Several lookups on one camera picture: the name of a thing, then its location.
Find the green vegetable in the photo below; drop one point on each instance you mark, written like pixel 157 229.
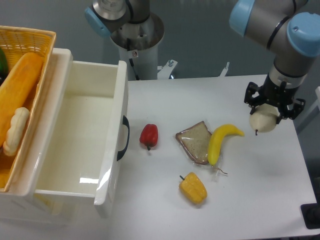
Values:
pixel 4 69

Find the black object at table corner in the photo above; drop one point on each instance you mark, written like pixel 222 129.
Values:
pixel 311 215

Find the red bell pepper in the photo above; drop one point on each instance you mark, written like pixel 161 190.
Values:
pixel 149 136

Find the upper white drawer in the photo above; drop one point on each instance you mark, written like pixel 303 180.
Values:
pixel 80 164

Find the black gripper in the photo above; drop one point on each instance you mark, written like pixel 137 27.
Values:
pixel 277 91

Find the orange baguette loaf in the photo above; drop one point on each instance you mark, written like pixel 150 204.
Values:
pixel 16 88

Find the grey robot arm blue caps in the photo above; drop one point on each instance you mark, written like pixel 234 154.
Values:
pixel 293 37

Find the second grey robot arm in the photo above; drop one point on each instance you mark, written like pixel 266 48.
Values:
pixel 107 16

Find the pale cream pear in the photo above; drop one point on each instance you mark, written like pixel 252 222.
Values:
pixel 264 119

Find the white drawer cabinet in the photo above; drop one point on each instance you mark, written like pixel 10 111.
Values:
pixel 21 201

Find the yellow wicker basket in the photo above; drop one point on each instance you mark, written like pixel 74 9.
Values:
pixel 27 52

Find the yellow banana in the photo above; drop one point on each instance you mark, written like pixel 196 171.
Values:
pixel 216 140

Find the black drawer handle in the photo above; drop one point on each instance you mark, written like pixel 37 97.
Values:
pixel 126 138

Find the bread slice in plastic bag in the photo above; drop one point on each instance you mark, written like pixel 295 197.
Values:
pixel 194 141

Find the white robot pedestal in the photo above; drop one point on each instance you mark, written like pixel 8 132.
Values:
pixel 138 44

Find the cream white squash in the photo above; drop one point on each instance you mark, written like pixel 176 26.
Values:
pixel 15 132

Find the yellow bell pepper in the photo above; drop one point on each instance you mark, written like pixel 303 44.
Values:
pixel 193 188

